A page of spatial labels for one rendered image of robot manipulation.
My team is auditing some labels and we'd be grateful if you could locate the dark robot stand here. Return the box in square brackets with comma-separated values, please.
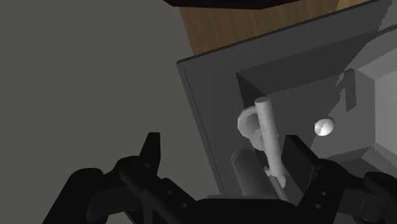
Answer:
[163, 0, 302, 10]

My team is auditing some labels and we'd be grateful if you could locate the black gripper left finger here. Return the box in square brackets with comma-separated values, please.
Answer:
[41, 132, 200, 224]

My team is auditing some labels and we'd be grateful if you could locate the grey metal faucet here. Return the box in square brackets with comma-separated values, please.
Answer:
[237, 96, 291, 202]

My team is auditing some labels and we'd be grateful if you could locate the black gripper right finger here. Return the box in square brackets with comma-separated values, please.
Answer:
[280, 134, 397, 224]

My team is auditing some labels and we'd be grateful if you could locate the grey sink basin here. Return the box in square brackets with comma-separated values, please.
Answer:
[176, 0, 397, 199]

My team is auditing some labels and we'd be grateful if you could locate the dark grey cylinder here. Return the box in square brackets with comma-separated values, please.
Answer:
[230, 148, 268, 197]

